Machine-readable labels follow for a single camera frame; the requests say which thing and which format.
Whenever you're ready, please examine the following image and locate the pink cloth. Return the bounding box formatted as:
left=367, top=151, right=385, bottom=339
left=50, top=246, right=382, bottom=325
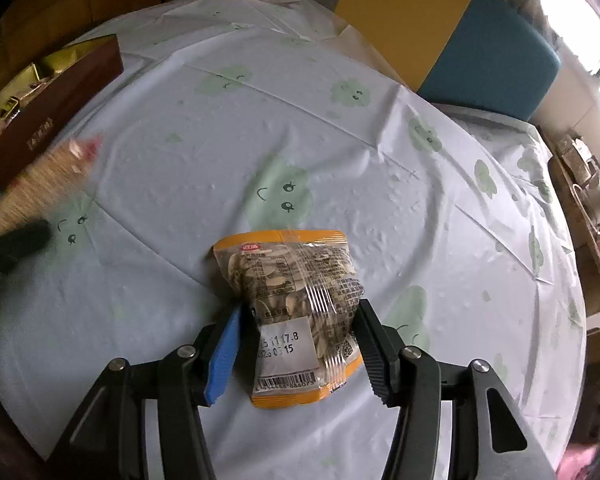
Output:
left=555, top=442, right=600, bottom=480

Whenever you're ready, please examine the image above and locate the clear orange seed packet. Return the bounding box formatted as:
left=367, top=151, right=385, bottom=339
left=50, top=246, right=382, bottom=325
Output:
left=212, top=229, right=366, bottom=410

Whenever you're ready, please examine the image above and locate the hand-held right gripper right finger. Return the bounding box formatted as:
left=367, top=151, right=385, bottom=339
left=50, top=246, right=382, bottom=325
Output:
left=352, top=299, right=556, bottom=480

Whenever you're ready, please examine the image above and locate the wooden side table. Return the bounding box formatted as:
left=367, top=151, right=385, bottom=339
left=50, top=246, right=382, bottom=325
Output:
left=547, top=150, right=600, bottom=276

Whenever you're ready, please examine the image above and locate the grey yellow blue padded chair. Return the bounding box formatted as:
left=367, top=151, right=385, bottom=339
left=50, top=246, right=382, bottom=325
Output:
left=260, top=0, right=563, bottom=121

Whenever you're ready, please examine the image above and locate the window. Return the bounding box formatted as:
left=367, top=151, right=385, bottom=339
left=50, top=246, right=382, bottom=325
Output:
left=540, top=0, right=600, bottom=76

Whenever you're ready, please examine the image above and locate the tissue box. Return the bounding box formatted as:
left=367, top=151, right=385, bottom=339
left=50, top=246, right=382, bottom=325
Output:
left=555, top=135, right=598, bottom=181

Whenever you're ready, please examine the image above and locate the brown box with gold lining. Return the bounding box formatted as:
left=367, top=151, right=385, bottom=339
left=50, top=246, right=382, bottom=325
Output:
left=0, top=34, right=125, bottom=191

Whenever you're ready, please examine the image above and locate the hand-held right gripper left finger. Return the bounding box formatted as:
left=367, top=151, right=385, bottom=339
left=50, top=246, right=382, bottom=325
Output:
left=45, top=305, right=246, bottom=480

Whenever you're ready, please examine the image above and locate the tan textured snack packet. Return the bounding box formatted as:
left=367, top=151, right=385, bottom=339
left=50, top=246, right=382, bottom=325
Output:
left=0, top=135, right=103, bottom=243

